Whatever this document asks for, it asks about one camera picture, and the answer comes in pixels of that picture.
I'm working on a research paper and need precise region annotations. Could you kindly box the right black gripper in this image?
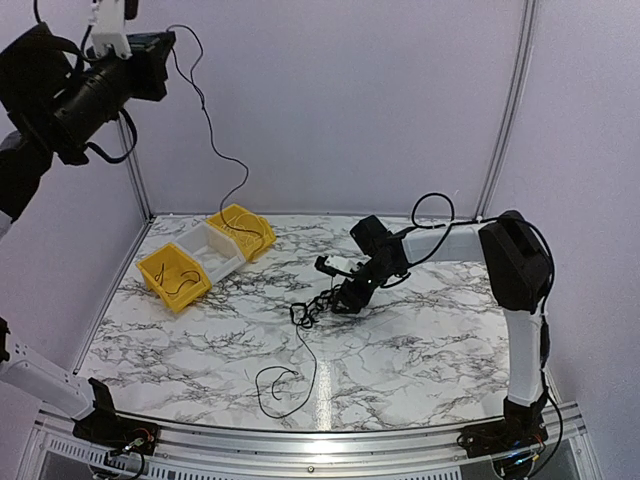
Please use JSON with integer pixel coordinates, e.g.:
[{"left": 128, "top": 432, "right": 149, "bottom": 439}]
[{"left": 332, "top": 256, "right": 399, "bottom": 313}]

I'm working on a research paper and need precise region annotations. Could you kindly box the cable bundle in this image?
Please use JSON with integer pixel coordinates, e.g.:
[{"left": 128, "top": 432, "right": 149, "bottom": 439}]
[{"left": 289, "top": 287, "right": 346, "bottom": 329}]

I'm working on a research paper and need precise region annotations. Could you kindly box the white cable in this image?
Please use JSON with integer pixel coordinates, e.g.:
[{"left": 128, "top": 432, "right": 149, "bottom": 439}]
[{"left": 219, "top": 212, "right": 269, "bottom": 254}]

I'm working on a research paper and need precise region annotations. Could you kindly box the black cable pulled up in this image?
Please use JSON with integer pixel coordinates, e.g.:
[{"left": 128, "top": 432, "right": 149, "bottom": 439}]
[{"left": 167, "top": 24, "right": 266, "bottom": 251}]

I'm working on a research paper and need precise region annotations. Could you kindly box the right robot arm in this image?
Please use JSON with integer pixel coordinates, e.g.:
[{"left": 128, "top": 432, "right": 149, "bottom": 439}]
[{"left": 316, "top": 210, "right": 555, "bottom": 448}]

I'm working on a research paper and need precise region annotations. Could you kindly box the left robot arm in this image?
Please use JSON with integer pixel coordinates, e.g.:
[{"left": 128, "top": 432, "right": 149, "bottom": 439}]
[{"left": 1, "top": 1, "right": 176, "bottom": 445}]

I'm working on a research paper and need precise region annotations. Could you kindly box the yellow bin far right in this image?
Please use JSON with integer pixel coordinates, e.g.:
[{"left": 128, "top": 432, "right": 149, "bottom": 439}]
[{"left": 206, "top": 204, "right": 276, "bottom": 262}]

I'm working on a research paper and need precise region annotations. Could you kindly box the yellow bin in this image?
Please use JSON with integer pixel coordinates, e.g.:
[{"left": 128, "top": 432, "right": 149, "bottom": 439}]
[
  {"left": 206, "top": 204, "right": 276, "bottom": 262},
  {"left": 136, "top": 243, "right": 212, "bottom": 313}
]

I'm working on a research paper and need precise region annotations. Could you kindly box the white translucent bin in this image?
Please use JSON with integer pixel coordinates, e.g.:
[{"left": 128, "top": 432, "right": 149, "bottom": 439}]
[{"left": 174, "top": 222, "right": 246, "bottom": 284}]

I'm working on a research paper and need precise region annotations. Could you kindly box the yellow bin near left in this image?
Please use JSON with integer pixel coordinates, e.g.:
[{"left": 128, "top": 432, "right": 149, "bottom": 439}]
[{"left": 136, "top": 243, "right": 212, "bottom": 313}]

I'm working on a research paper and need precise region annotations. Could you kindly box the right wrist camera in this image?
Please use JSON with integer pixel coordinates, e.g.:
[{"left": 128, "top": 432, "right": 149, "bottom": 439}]
[{"left": 314, "top": 256, "right": 360, "bottom": 278}]

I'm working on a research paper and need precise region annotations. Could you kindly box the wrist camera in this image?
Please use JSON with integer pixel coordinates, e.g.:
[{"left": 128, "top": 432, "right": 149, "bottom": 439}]
[
  {"left": 89, "top": 0, "right": 139, "bottom": 60},
  {"left": 314, "top": 256, "right": 360, "bottom": 278}
]

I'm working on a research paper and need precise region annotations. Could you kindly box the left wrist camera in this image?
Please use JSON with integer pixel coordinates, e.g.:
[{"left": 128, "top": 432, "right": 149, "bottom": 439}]
[{"left": 89, "top": 0, "right": 139, "bottom": 60}]

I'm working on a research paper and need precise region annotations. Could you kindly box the left corner aluminium post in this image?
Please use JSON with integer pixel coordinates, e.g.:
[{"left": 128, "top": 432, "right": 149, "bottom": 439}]
[{"left": 117, "top": 115, "right": 153, "bottom": 222}]

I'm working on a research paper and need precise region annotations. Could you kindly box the corner aluminium post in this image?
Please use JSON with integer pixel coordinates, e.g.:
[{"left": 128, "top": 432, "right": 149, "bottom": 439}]
[
  {"left": 473, "top": 0, "right": 539, "bottom": 217},
  {"left": 117, "top": 115, "right": 153, "bottom": 222}
]

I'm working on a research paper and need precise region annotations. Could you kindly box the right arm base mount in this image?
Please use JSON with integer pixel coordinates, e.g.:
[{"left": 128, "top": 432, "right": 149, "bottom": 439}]
[{"left": 457, "top": 396, "right": 548, "bottom": 458}]

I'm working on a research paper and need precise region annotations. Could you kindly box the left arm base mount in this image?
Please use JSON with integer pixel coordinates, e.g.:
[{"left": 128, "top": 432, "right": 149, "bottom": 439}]
[{"left": 73, "top": 378, "right": 160, "bottom": 455}]

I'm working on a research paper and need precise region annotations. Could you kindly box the right corner aluminium post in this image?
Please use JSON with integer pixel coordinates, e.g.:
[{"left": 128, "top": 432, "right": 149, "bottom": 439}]
[{"left": 473, "top": 0, "right": 539, "bottom": 217}]

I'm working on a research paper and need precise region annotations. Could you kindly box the aluminium front rail frame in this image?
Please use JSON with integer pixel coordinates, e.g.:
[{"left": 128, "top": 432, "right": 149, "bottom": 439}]
[{"left": 16, "top": 403, "right": 601, "bottom": 479}]

